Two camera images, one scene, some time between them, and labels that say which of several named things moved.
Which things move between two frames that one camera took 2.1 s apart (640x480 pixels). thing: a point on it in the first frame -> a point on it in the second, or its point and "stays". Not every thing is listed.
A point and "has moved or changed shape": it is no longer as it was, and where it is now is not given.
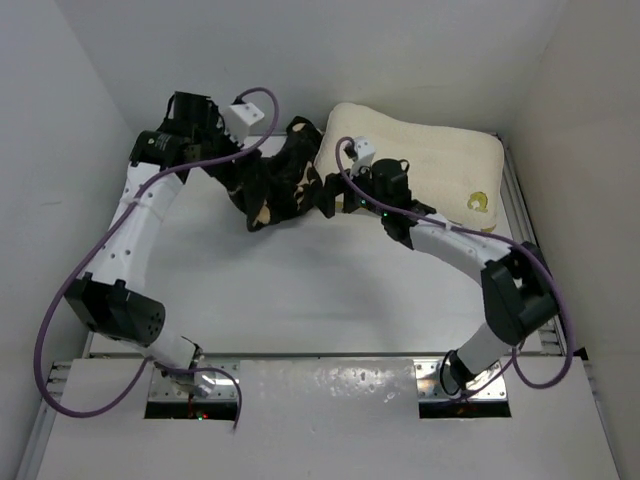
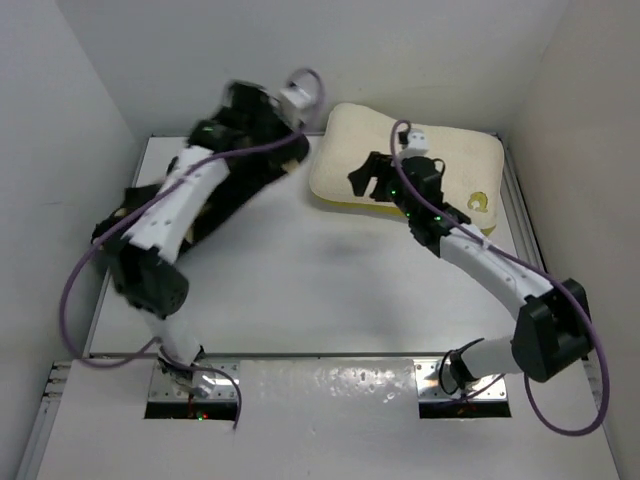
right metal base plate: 485,384 stays
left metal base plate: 162,388 stays
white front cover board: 329,419 stays
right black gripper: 334,187 -> 381,166
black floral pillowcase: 268,189 has moved or changed shape
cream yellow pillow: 456,170 stays
